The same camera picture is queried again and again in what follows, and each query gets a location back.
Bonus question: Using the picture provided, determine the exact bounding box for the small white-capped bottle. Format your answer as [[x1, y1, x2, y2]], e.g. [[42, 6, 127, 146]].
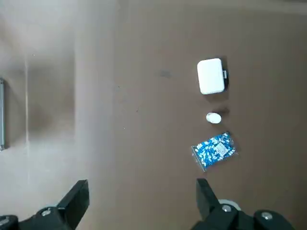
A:
[[205, 112, 222, 125]]

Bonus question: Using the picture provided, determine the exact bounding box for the blue capsule bag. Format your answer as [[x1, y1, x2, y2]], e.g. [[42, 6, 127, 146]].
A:
[[190, 131, 239, 173]]

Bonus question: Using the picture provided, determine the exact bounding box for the white plastic pill box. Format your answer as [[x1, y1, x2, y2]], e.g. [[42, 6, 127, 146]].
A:
[[197, 57, 228, 95]]

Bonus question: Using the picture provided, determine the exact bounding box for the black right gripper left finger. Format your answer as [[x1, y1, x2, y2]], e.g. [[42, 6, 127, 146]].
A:
[[0, 179, 90, 230]]

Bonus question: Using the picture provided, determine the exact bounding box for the silver aluminium medical kit case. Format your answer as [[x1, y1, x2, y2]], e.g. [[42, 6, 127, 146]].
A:
[[0, 78, 6, 151]]

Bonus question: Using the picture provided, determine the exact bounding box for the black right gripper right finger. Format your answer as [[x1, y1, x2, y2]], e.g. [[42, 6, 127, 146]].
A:
[[191, 178, 295, 230]]

